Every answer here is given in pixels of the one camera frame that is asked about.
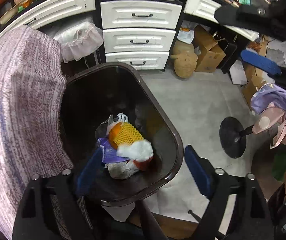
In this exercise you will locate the purple pink fabric bundle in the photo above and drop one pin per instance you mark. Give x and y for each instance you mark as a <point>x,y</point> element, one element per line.
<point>275,102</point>

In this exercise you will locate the white fluffy tissue wad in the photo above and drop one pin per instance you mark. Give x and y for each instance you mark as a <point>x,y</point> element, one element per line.
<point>136,151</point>

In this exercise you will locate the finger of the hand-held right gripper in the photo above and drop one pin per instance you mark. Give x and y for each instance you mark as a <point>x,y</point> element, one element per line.
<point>245,17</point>
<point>260,62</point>

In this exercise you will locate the white corner drawer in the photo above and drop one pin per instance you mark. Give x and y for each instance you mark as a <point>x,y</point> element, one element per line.
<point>203,7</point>

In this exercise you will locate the brown trash bin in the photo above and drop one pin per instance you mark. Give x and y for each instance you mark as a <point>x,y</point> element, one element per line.
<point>88,100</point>

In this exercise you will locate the black table leg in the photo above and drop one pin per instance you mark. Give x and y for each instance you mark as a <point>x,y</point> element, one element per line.
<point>150,222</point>

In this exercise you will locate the white bag with orange print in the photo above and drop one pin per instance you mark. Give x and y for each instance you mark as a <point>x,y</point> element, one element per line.
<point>186,33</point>

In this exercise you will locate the purple striped tablecloth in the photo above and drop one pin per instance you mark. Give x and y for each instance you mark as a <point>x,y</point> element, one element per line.
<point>20,105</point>

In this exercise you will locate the purple snack packet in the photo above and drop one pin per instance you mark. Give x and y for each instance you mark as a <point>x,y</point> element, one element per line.
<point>109,152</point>

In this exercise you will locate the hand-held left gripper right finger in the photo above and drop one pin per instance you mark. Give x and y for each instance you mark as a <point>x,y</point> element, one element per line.
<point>198,170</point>

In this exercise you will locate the wide white drawer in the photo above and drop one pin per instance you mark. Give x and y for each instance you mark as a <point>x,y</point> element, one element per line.
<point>53,7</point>

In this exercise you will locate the orange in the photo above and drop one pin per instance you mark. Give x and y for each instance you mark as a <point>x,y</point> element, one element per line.
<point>130,133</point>

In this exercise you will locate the green cloth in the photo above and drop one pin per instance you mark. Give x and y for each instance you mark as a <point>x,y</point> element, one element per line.
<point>281,167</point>

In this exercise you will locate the white paper sheet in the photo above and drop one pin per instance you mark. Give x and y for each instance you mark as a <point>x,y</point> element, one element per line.
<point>238,73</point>

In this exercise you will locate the yellow stuffed toy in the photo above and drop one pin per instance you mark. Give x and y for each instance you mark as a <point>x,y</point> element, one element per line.
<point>184,60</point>

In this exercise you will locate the white frilly chair cover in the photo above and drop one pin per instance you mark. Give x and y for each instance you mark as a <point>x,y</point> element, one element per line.
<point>80,40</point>

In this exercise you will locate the small cardboard box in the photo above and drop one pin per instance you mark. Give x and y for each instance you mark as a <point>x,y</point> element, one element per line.
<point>254,85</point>

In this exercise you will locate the black round stand base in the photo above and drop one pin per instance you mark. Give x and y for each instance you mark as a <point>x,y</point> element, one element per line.
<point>232,137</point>

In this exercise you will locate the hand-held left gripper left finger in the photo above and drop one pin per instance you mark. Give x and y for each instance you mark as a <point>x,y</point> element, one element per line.
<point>90,170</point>

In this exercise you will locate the black bag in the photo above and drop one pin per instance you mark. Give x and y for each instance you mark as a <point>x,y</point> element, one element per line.
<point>229,52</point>

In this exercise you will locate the cream bowl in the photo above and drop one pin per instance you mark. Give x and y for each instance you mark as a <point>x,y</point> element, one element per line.
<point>8,15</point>

